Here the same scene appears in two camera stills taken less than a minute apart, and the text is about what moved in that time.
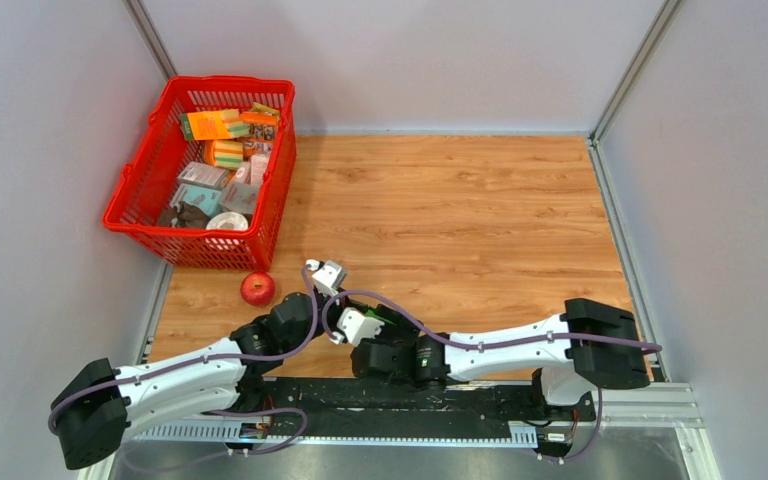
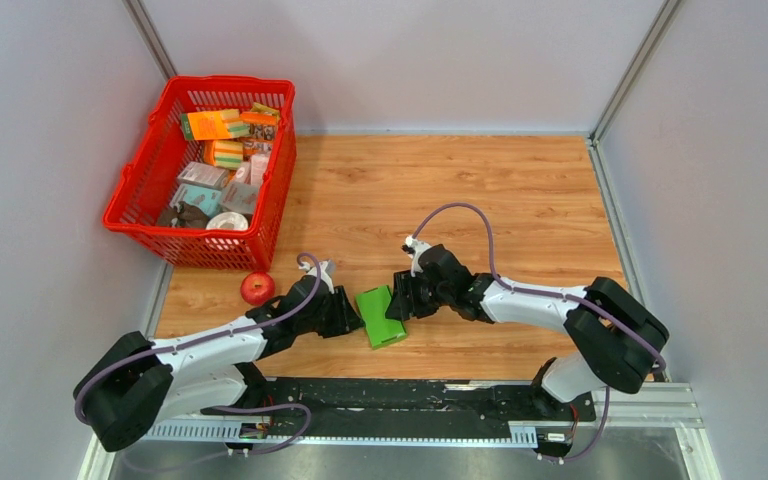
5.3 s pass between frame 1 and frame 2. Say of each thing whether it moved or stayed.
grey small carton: stayed
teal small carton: stayed
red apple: stayed
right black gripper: moved
